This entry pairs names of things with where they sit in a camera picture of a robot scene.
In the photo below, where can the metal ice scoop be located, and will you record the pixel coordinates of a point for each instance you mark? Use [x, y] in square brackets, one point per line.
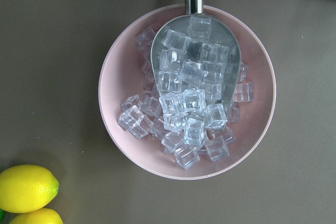
[205, 33]

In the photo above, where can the whole lemon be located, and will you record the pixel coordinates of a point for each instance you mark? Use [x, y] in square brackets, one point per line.
[40, 216]
[26, 188]

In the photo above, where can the lower whole lemon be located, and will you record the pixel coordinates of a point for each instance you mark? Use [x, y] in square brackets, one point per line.
[40, 216]

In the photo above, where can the upper whole lemon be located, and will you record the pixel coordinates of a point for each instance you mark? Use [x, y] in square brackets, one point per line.
[26, 188]

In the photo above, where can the pink ice bowl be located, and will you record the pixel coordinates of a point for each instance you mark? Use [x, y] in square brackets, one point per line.
[121, 77]

